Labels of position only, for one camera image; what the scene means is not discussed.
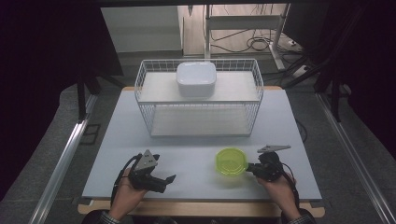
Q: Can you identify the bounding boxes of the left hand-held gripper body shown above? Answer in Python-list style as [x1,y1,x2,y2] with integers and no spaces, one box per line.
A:
[128,148,166,193]

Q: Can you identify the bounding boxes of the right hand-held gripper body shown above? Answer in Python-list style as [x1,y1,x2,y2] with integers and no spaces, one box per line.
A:
[253,144,292,183]

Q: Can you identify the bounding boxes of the green round plastic container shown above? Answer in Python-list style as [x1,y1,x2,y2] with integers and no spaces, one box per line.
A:
[215,147,249,177]

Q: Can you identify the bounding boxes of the white wire rack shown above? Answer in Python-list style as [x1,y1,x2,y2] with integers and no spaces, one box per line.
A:
[134,58,264,138]

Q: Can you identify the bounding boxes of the clear square plastic container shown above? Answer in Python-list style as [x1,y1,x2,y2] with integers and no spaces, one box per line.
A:
[176,61,218,99]

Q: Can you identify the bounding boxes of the person's right hand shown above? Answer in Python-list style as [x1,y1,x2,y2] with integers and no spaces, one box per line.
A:
[256,173,301,219]

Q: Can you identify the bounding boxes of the person's left hand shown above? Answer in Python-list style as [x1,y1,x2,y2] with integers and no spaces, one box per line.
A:
[107,175,149,221]

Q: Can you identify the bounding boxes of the black metal stand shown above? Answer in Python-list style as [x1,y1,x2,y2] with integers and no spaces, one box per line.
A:
[76,66,126,123]
[280,46,353,123]

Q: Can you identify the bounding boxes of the white power strip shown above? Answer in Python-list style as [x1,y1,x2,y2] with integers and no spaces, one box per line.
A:
[291,64,313,79]

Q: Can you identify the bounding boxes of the white cabinet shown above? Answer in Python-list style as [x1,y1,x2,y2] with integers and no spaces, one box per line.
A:
[100,5,185,54]

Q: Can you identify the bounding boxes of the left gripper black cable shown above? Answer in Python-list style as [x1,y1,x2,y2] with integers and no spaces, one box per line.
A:
[109,153,140,207]

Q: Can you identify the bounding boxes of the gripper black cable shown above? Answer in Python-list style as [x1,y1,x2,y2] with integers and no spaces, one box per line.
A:
[280,161,301,210]
[109,153,140,207]

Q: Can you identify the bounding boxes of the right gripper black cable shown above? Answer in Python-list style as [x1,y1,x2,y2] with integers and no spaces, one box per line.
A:
[280,161,301,210]

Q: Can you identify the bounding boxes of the thin black cable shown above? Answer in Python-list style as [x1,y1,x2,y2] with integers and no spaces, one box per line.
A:
[294,119,309,145]

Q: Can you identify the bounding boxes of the black floor frame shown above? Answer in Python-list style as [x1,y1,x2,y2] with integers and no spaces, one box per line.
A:
[79,123,102,146]

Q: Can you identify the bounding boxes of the aluminium rail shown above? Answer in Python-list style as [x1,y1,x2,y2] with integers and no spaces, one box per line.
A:
[28,94,98,224]
[315,92,396,224]

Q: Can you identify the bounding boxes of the black floor cables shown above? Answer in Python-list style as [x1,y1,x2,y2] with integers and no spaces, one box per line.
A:
[210,27,303,54]

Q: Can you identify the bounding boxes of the white desk frame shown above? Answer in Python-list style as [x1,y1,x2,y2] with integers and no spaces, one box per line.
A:
[203,3,291,72]

